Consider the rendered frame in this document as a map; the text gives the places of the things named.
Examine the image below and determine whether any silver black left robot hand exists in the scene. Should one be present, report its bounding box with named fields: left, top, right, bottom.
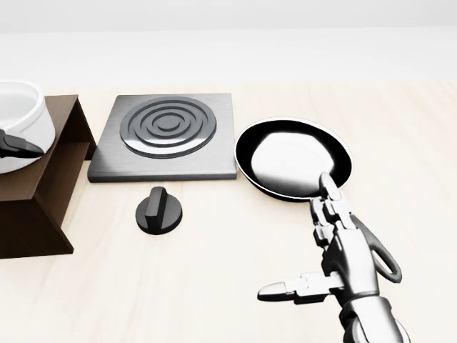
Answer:
left=0, top=127, right=45, bottom=160

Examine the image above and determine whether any round black stove knob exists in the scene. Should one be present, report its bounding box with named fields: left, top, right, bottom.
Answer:
left=135, top=186, right=184, bottom=236

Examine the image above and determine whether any flat dark stove plate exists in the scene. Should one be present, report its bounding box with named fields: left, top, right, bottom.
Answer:
left=86, top=93, right=238, bottom=184

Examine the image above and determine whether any brown wooden cabinet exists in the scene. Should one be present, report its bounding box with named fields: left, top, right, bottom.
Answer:
left=0, top=94, right=99, bottom=261

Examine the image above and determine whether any black frying pan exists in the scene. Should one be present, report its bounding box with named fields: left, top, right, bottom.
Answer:
left=233, top=116, right=403, bottom=284

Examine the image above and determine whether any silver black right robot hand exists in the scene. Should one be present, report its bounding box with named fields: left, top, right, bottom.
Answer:
left=256, top=171, right=381, bottom=305

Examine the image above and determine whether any white bowl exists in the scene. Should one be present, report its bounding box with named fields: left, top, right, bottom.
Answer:
left=0, top=80, right=56, bottom=175

